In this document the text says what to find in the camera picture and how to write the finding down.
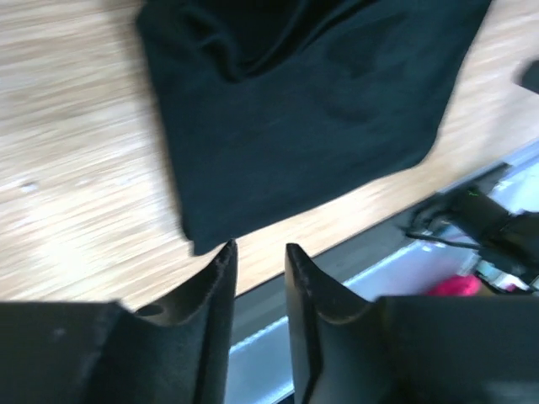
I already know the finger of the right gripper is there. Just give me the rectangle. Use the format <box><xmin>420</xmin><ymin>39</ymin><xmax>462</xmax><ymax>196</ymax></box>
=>
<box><xmin>515</xmin><ymin>59</ymin><xmax>539</xmax><ymax>93</ymax></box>

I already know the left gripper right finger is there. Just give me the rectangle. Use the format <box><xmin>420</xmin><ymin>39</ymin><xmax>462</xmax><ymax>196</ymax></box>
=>
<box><xmin>285</xmin><ymin>244</ymin><xmax>538</xmax><ymax>403</ymax></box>

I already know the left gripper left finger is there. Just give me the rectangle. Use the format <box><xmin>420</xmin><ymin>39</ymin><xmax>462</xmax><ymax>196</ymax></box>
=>
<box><xmin>1</xmin><ymin>242</ymin><xmax>237</xmax><ymax>403</ymax></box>

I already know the black t shirt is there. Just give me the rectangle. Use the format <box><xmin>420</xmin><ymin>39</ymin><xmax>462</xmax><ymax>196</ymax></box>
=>
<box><xmin>136</xmin><ymin>0</ymin><xmax>490</xmax><ymax>255</ymax></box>

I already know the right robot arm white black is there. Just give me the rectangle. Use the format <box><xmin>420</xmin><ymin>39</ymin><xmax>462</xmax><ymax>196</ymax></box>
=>
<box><xmin>402</xmin><ymin>143</ymin><xmax>538</xmax><ymax>295</ymax></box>

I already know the bright red t shirt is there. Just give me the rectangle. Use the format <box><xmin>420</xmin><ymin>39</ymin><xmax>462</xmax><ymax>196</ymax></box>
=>
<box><xmin>427</xmin><ymin>275</ymin><xmax>482</xmax><ymax>296</ymax></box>

